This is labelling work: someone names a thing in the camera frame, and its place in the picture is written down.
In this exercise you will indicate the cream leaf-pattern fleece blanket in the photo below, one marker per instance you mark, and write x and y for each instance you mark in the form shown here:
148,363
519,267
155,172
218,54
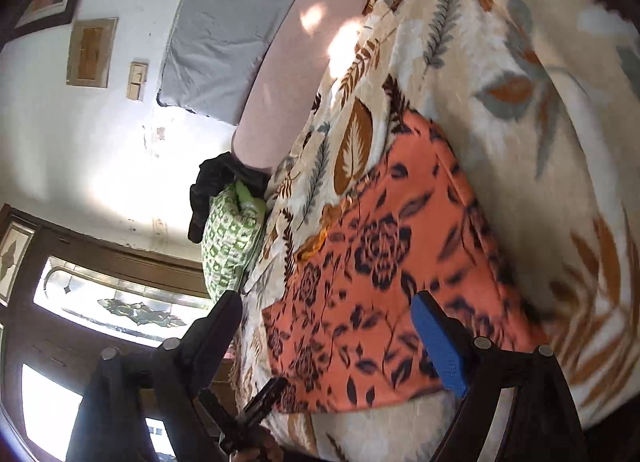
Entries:
539,101

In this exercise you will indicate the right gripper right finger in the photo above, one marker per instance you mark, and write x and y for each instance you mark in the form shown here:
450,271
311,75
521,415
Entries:
543,422

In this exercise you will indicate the orange floral garment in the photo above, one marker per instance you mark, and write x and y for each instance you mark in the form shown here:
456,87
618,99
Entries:
342,334

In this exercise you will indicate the pink bed headboard cushion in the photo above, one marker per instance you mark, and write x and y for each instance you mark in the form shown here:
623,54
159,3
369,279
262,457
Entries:
283,92

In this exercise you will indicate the beige wall switch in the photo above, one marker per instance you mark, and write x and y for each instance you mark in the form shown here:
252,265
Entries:
136,80

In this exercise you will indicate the grey pillow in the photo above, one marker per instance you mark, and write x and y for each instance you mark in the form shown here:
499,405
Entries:
214,52

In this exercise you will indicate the brown wooden window frame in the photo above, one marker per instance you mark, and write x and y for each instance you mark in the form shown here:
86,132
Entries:
64,298

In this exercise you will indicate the black clothing item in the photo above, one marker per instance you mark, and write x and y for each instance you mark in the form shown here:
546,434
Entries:
215,175

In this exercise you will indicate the right hand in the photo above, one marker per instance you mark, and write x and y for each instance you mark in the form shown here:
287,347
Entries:
267,448

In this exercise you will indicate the green white patterned pillow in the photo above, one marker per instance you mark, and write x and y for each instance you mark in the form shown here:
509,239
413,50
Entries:
232,231

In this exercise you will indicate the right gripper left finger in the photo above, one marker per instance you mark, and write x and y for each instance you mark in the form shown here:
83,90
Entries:
110,423

